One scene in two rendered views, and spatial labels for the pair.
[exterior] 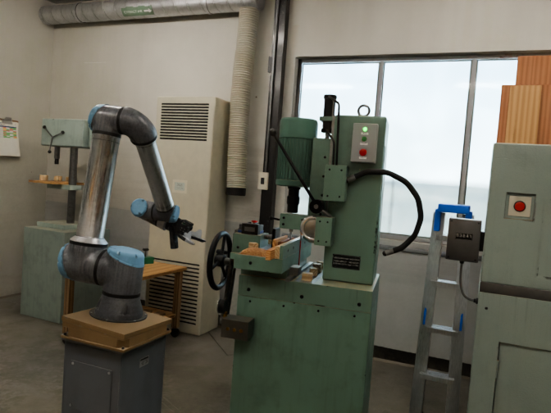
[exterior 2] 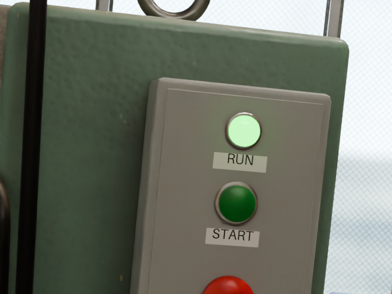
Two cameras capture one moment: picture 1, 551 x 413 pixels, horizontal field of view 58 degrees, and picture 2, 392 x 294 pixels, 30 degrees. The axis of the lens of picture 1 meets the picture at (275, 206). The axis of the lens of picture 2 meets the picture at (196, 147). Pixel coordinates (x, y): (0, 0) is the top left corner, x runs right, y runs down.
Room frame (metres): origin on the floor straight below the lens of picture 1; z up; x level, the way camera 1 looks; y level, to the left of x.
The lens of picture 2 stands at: (1.72, -0.16, 1.46)
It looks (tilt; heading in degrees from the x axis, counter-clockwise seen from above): 3 degrees down; 337
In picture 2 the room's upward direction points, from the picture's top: 6 degrees clockwise
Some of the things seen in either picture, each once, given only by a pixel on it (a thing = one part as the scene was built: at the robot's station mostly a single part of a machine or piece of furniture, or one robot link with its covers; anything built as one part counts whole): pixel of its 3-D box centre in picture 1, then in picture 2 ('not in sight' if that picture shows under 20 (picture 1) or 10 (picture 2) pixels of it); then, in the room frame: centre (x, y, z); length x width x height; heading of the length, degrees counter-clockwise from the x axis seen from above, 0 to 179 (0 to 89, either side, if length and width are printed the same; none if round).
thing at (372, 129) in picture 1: (364, 142); (223, 220); (2.10, -0.35, 1.40); 0.10 x 0.06 x 0.16; 75
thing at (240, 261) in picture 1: (266, 253); not in sight; (2.35, 0.02, 0.87); 0.61 x 0.30 x 0.06; 165
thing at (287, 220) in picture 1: (295, 223); not in sight; (2.31, -0.10, 1.03); 0.14 x 0.07 x 0.09; 75
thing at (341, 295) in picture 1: (312, 283); not in sight; (2.29, -0.20, 0.76); 0.57 x 0.45 x 0.09; 75
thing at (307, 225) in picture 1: (313, 229); not in sight; (2.17, -0.17, 1.02); 0.12 x 0.03 x 0.12; 75
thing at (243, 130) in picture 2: not in sight; (244, 130); (2.07, -0.34, 1.46); 0.02 x 0.01 x 0.02; 75
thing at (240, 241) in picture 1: (250, 242); not in sight; (2.37, 0.11, 0.92); 0.15 x 0.13 x 0.09; 165
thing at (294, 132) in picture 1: (297, 153); not in sight; (2.32, -0.08, 1.35); 0.18 x 0.18 x 0.31
